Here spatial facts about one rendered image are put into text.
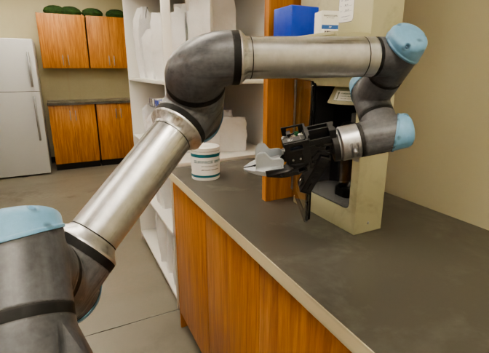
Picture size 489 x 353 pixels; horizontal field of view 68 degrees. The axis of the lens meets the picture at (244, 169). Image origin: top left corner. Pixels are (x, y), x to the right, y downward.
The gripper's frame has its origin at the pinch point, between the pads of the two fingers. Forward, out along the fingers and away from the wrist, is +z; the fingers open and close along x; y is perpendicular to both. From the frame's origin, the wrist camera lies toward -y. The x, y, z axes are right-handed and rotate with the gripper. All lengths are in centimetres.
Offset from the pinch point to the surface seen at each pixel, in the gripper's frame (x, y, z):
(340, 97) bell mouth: -34.4, -5.2, -28.1
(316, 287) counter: 16.0, -24.4, -9.4
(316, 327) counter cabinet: 21.1, -32.5, -7.7
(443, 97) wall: -46, -20, -64
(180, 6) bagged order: -166, 6, 36
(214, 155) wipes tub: -66, -37, 22
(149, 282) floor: -91, -144, 101
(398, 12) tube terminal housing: -35, 15, -45
